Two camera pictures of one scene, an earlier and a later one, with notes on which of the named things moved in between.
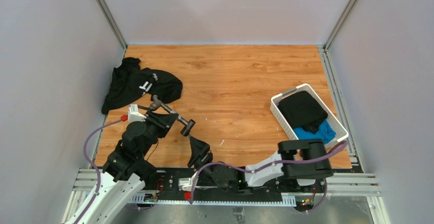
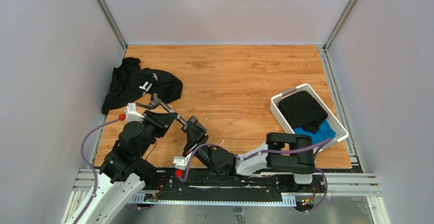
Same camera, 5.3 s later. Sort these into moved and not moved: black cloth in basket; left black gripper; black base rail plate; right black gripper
Moved: right black gripper
Not moved: black base rail plate; black cloth in basket; left black gripper
